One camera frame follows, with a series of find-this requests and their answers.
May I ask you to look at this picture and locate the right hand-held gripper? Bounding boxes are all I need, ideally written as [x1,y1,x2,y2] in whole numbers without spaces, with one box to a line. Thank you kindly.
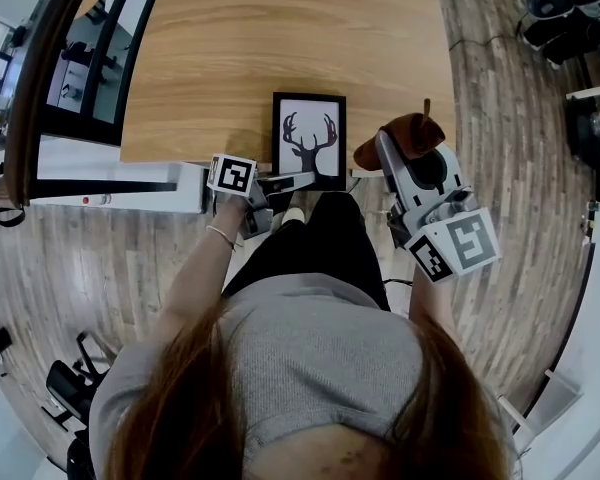
[373,130,503,285]

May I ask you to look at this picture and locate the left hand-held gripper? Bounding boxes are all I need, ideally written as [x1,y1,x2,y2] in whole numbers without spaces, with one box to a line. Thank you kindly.
[207,152,319,242]

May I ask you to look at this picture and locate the brown wiping cloth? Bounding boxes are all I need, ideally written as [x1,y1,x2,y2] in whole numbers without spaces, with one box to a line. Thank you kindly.
[353,98,447,170]

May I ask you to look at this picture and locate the framed deer antler picture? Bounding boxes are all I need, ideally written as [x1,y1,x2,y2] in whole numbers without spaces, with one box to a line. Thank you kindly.
[272,91,348,192]

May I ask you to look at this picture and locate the person's left forearm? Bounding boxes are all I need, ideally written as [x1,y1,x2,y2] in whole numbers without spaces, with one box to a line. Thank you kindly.
[162,197,247,330]

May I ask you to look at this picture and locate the person's right forearm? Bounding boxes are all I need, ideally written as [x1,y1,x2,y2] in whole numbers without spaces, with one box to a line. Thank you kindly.
[408,267,457,340]

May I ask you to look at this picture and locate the person's light shoe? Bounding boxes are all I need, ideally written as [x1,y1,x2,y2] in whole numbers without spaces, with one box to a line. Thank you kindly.
[278,206,307,226]

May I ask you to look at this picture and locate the person's black trousers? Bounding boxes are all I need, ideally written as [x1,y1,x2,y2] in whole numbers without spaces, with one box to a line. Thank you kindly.
[222,191,392,312]

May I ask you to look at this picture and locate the black storage box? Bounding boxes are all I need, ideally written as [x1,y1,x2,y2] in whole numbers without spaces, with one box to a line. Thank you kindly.
[567,100,600,170]

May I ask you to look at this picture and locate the person's grey shirt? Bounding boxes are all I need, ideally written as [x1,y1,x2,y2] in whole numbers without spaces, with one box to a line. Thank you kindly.
[88,273,519,480]

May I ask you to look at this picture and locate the black round device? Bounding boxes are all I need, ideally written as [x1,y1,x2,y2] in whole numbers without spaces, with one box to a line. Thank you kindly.
[525,0,574,20]

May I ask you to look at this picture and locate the white cabinet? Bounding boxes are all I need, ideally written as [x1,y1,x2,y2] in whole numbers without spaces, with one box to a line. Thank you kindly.
[497,200,600,480]

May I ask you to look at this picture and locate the wooden railing with black bars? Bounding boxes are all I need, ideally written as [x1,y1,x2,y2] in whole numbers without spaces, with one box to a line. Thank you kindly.
[2,0,172,207]

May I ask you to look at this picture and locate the black office chair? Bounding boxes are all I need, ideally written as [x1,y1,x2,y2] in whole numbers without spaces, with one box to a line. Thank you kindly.
[39,330,112,480]

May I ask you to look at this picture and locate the thin wrist bracelet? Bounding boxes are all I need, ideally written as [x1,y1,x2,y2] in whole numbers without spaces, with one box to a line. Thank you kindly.
[205,224,238,252]

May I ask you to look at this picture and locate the black floor cable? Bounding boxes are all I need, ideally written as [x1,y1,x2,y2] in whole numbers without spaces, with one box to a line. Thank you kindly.
[447,12,527,52]

